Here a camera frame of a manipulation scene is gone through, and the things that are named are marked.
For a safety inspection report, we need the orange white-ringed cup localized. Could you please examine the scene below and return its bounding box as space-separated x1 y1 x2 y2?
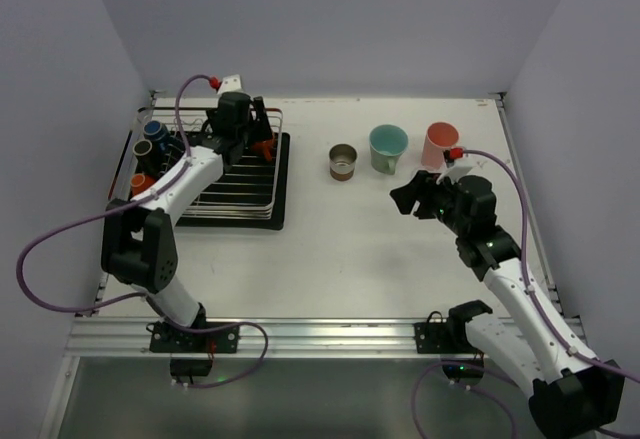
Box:
250 139 276 162

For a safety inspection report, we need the large green mug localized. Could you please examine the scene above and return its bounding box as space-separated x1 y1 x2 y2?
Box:
369 124 409 175

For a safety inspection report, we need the pink plastic cup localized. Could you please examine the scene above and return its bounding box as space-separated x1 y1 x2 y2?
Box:
421 122 459 170

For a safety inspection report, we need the white brown cup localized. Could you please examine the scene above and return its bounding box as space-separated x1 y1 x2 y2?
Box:
329 144 358 182

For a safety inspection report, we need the black cup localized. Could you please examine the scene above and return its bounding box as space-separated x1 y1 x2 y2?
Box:
133 139 162 176

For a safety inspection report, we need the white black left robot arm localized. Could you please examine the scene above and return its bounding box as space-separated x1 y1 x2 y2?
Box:
101 91 273 334

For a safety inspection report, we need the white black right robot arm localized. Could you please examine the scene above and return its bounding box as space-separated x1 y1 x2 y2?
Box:
390 171 625 438

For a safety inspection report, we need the black drip tray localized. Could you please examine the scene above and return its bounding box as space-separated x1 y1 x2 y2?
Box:
124 131 291 232

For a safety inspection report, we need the blue cup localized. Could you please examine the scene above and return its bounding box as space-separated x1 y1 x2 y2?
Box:
143 120 172 154

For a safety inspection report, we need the orange mug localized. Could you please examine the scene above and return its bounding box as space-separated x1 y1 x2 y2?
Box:
130 173 156 196

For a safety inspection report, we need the right black controller box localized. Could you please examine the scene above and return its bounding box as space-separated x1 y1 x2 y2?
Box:
441 359 484 386

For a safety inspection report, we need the black controller box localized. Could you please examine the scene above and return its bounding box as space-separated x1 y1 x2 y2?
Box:
169 358 213 382
441 359 484 386

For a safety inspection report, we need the left black controller box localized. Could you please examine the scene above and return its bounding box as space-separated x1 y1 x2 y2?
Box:
169 358 213 382

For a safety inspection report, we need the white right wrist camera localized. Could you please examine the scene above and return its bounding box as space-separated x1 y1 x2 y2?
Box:
436 148 474 184

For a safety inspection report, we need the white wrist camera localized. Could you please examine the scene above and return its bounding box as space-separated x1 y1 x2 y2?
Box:
217 74 244 95
436 148 474 184

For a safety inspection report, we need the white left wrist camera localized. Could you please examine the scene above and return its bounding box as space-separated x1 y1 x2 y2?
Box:
217 74 244 95

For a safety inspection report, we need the metal wire dish rack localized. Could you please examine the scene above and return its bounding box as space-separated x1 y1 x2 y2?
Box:
114 107 290 230

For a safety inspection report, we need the aluminium right side rail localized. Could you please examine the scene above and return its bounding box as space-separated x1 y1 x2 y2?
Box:
491 92 565 318

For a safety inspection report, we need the aluminium rail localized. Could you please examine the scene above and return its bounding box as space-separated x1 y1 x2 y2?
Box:
67 316 586 360
491 92 565 318

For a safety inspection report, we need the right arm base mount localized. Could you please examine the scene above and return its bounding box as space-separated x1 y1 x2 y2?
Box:
413 311 480 355

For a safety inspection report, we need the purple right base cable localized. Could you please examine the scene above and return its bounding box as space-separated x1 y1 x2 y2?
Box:
410 361 524 439

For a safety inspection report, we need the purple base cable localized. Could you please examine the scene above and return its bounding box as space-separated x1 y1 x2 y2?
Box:
172 322 271 390
410 361 524 439

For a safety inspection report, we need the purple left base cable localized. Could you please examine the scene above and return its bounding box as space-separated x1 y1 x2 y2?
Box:
172 322 271 390

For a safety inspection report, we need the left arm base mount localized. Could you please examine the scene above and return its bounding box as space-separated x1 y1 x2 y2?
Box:
146 321 240 354

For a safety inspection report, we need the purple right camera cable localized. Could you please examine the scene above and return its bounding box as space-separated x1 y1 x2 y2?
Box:
447 146 640 439

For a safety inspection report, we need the purple camera cable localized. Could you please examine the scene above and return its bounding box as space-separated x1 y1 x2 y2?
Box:
16 74 221 313
447 146 640 439

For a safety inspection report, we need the aluminium front rail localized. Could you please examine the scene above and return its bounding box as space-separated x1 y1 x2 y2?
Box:
67 316 586 360

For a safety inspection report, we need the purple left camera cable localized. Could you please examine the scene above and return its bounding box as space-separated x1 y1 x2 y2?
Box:
16 74 221 313

